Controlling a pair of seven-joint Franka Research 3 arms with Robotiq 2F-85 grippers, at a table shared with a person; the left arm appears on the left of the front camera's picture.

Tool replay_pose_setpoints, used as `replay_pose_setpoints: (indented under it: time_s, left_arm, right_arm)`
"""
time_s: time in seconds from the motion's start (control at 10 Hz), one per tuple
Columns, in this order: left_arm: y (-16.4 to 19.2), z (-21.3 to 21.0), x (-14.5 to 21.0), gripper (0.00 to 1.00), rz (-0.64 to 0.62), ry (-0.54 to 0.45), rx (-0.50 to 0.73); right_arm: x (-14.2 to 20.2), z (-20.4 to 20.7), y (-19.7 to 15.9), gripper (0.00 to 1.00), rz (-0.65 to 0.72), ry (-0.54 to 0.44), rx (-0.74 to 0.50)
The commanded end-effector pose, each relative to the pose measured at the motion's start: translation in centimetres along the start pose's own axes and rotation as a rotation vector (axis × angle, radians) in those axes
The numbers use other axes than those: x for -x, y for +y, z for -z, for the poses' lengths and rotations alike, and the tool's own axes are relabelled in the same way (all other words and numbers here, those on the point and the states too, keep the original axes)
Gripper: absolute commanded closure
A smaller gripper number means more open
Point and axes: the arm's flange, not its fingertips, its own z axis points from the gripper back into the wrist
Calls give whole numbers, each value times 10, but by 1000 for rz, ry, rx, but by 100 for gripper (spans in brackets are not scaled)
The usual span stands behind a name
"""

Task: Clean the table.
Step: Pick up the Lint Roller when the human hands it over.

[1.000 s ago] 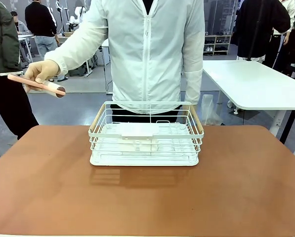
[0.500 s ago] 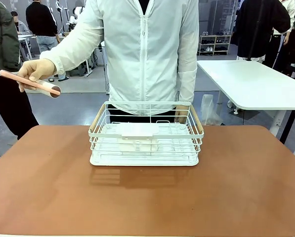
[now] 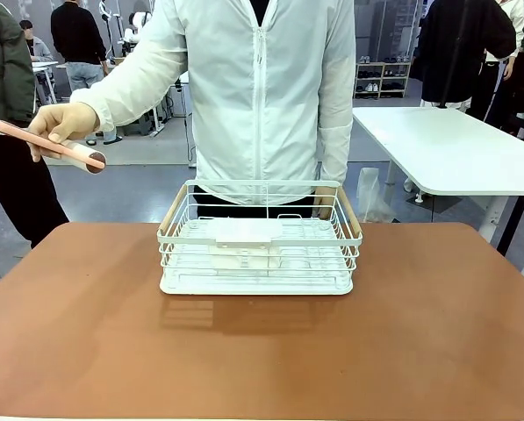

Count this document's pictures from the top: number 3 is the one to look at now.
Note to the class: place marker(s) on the person's right forearm white sleeve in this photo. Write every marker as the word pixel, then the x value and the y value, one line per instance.
pixel 134 81

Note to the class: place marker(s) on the bystander in black sweater jeans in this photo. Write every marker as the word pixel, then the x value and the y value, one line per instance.
pixel 77 30

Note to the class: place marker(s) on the white plastic cutlery holder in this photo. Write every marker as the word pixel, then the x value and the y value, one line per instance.
pixel 244 230

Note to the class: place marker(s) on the person's right hand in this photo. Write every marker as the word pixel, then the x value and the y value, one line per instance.
pixel 64 120

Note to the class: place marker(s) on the wooden shoe rack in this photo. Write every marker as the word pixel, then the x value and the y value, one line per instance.
pixel 382 79

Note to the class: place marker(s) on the bystander in long black coat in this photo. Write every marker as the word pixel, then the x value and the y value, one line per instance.
pixel 459 48

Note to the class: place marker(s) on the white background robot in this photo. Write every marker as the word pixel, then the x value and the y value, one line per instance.
pixel 134 30

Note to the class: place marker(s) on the person's left forearm white sleeve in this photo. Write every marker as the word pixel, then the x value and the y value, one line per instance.
pixel 335 149

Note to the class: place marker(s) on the person's left hand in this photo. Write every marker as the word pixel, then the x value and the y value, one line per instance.
pixel 325 206

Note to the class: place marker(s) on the person torso white zip jacket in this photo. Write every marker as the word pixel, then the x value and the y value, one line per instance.
pixel 261 109

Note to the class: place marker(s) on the white drip tray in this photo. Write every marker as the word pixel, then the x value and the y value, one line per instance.
pixel 253 287

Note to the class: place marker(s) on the white side table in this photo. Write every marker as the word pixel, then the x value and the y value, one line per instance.
pixel 454 149

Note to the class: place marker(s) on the bystander in dark green jacket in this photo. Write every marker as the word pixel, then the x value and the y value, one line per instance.
pixel 7 87

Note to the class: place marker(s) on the clear plastic bag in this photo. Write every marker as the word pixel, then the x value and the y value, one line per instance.
pixel 371 197

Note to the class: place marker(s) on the bystander in white top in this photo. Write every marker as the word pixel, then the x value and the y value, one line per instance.
pixel 514 17

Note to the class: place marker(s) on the seated bystander grey top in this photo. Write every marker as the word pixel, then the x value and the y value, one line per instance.
pixel 40 48

